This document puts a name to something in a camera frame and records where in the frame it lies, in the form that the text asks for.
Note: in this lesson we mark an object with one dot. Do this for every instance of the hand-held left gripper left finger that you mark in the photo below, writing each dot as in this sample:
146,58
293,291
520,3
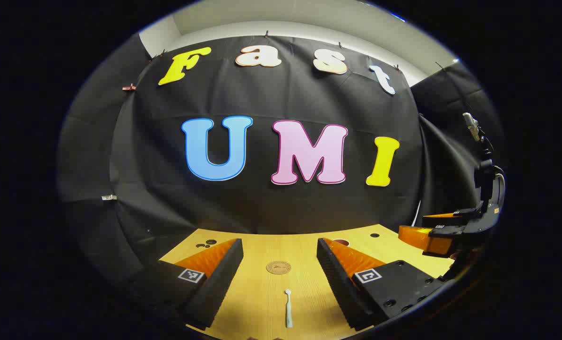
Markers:
224,278

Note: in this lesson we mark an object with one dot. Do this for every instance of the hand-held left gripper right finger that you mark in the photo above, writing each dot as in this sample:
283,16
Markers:
335,278

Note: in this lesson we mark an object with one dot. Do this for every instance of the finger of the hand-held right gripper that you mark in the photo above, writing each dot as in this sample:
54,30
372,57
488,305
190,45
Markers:
451,219
422,238

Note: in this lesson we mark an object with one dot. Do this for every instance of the beige cup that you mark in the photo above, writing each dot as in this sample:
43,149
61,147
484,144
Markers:
342,242

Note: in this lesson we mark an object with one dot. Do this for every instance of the round brown coaster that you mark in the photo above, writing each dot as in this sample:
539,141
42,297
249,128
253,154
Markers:
278,267

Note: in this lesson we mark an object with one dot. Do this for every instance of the pale green toothbrush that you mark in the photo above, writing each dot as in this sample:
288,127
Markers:
288,311

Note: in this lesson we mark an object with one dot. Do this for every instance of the wooden desktop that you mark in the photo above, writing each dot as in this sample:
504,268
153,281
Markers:
262,302

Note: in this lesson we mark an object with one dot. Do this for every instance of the black backdrop cloth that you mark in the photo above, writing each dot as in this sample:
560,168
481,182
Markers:
262,208

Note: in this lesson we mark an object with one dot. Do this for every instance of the white clip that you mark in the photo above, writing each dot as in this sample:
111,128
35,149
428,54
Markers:
108,197

